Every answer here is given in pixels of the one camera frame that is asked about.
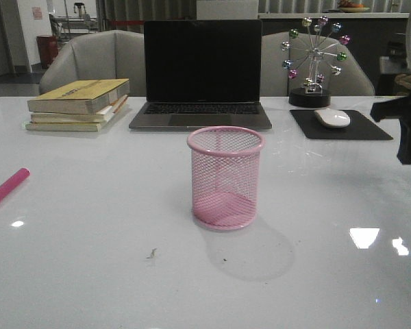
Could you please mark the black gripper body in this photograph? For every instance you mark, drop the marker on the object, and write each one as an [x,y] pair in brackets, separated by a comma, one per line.
[400,109]

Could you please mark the pink marker pen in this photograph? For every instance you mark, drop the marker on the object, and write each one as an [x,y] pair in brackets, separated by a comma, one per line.
[13,182]

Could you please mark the pink mesh pen holder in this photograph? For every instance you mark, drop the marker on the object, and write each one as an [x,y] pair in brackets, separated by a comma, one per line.
[225,164]

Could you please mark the white computer mouse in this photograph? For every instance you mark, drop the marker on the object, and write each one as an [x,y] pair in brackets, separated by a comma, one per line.
[332,118]

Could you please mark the black mouse pad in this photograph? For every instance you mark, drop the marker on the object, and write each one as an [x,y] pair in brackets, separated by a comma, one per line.
[360,128]

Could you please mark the right grey armchair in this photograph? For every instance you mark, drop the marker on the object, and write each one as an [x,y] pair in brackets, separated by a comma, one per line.
[274,81]

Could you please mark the grey armchair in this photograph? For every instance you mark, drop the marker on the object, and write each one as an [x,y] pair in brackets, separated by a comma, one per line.
[274,81]
[112,54]

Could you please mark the ferris wheel desk ornament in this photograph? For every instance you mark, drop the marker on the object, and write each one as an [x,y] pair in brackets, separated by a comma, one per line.
[313,51]

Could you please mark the fruit plate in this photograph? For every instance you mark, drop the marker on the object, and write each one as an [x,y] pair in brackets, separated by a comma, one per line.
[351,7]

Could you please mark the grey laptop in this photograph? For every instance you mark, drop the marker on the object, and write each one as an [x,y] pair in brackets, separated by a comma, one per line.
[202,73]

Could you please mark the left grey armchair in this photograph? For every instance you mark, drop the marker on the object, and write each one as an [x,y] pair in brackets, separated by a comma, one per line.
[112,54]

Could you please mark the middle book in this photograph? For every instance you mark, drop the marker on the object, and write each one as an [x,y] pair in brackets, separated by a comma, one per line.
[104,115]

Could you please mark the red barrier belt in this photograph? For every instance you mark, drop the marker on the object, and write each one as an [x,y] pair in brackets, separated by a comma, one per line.
[126,23]

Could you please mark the top yellow book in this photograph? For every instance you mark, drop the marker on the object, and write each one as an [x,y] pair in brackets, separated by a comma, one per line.
[80,97]

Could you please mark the metal trolley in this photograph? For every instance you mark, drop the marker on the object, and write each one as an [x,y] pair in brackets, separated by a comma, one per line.
[72,18]

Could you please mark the red bin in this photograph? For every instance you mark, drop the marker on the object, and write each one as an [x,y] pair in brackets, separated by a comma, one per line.
[48,50]

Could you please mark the bottom book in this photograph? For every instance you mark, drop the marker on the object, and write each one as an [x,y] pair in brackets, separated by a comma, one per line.
[66,127]

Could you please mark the pink wall notice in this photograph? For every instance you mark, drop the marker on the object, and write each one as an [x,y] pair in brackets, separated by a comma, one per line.
[37,13]

